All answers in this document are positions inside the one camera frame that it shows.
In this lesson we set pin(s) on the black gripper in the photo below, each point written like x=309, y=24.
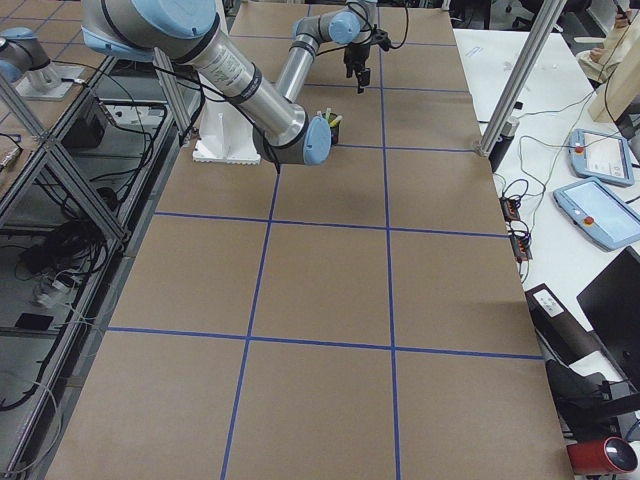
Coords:
x=354, y=55

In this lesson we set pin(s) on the aluminium frame post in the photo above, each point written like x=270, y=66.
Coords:
x=533, y=46

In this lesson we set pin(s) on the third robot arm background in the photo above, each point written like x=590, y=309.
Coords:
x=26, y=64

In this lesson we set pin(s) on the far teach pendant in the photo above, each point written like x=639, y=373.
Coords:
x=600, y=155

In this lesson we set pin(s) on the near teach pendant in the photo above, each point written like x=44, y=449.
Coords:
x=599, y=213

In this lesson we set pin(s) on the orange black connector box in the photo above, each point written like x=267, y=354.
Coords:
x=510, y=209

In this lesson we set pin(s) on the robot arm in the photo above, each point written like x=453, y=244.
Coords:
x=351, y=28
x=191, y=33

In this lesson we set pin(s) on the red cylinder speaker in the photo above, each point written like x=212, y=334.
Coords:
x=611, y=455

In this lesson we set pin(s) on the black mesh pen cup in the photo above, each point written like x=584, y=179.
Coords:
x=334, y=130

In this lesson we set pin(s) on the black monitor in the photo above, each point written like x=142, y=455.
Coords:
x=610, y=303

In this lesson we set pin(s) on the teach pendant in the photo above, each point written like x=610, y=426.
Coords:
x=600, y=155
x=599, y=213

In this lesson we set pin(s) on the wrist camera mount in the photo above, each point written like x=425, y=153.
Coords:
x=381, y=39

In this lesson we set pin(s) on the seated person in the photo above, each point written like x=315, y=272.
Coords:
x=599, y=63

